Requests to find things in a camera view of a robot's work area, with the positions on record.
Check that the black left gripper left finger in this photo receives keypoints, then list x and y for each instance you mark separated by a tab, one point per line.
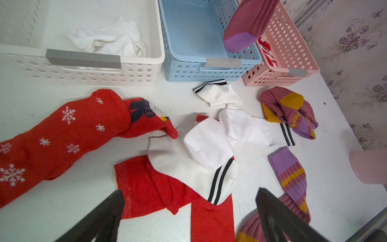
101	224

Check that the purple striped sock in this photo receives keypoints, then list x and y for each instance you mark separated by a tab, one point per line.
248	23

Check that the small white ankle sock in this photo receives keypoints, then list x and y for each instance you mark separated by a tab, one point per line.
121	38

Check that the purple yellow sock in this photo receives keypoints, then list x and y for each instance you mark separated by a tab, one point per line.
292	178
283	106

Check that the red snowflake sock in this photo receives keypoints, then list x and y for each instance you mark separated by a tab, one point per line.
54	145

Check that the small white folded sock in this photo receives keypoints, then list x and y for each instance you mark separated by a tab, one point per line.
217	93

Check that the blue plastic basket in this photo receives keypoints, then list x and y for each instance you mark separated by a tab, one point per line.
193	34

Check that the red white striped santa sock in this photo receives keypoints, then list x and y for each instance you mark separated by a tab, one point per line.
266	48

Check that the plain red sock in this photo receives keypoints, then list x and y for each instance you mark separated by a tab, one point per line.
147	191

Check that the white plastic basket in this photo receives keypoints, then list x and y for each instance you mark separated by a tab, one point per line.
36	39

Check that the pink round object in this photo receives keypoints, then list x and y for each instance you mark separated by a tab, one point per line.
370	166

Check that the white sock upper middle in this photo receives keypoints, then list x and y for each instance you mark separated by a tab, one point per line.
240	126

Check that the white sock with black stripes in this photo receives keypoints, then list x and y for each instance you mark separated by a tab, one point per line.
202	159

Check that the pink plastic basket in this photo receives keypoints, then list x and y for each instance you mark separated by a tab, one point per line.
295	61

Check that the purple yellow sock front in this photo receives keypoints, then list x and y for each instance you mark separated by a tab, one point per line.
292	178

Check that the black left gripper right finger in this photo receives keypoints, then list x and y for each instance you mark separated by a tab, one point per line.
280	224

